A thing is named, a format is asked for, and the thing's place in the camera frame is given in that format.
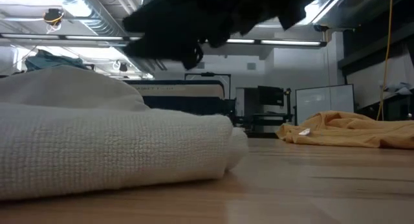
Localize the LED light bar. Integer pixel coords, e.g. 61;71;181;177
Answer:
0;32;327;47

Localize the white towel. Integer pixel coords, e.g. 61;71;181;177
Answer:
0;65;249;201

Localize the blue cloth pile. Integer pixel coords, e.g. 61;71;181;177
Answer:
25;50;92;73

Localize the dark background equipment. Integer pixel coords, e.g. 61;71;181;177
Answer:
234;85;294;134

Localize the black ceiling cord reel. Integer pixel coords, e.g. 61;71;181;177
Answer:
43;8;65;34

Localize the navy fabric basket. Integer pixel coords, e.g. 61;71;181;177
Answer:
124;80;237;117

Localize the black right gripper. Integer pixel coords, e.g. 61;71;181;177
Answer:
122;0;246;71

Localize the pale cloth heap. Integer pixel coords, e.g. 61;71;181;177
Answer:
384;81;414;96

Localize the orange towel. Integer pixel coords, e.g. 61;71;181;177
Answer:
275;110;414;150

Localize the white board panel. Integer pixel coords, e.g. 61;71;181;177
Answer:
295;84;354;125

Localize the black rectangular handle frame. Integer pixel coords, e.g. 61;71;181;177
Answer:
184;72;232;100

